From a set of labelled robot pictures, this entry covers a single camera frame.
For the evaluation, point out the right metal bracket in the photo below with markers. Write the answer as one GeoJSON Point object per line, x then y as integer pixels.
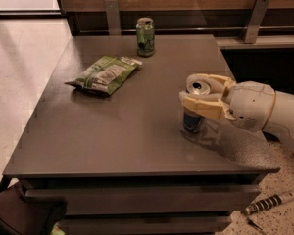
{"type": "Point", "coordinates": [252, 28]}

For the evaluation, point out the lower grey drawer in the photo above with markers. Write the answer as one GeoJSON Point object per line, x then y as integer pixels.
{"type": "Point", "coordinates": [183, 225]}

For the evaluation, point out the left metal bracket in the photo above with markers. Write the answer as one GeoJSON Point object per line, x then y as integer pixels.
{"type": "Point", "coordinates": [113, 17]}

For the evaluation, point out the silver blue redbull can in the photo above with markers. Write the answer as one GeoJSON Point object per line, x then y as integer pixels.
{"type": "Point", "coordinates": [192, 117]}

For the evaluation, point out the dark chair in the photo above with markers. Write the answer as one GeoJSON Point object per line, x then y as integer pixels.
{"type": "Point", "coordinates": [22, 215]}

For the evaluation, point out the green chip bag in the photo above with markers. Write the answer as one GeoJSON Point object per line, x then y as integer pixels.
{"type": "Point", "coordinates": [106, 75]}

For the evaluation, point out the grey side shelf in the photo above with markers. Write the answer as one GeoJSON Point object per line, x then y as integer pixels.
{"type": "Point", "coordinates": [262, 42]}

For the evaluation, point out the green soda can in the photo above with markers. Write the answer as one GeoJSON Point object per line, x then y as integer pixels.
{"type": "Point", "coordinates": [145, 33]}

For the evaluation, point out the metal bracket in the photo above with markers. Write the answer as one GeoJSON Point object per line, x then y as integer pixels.
{"type": "Point", "coordinates": [113, 17]}
{"type": "Point", "coordinates": [252, 28]}

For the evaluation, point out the grey drawer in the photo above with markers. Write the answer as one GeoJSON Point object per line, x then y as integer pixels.
{"type": "Point", "coordinates": [183, 225]}
{"type": "Point", "coordinates": [135, 200]}

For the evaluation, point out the striped cylindrical tool on floor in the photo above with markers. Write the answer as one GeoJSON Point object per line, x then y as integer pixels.
{"type": "Point", "coordinates": [268, 203]}

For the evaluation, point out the upper grey drawer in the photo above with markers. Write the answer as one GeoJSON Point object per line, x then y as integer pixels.
{"type": "Point", "coordinates": [135, 200]}

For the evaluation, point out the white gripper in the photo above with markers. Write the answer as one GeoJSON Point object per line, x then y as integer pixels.
{"type": "Point", "coordinates": [252, 105]}

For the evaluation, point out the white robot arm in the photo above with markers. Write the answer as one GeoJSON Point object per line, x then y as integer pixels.
{"type": "Point", "coordinates": [281, 120]}

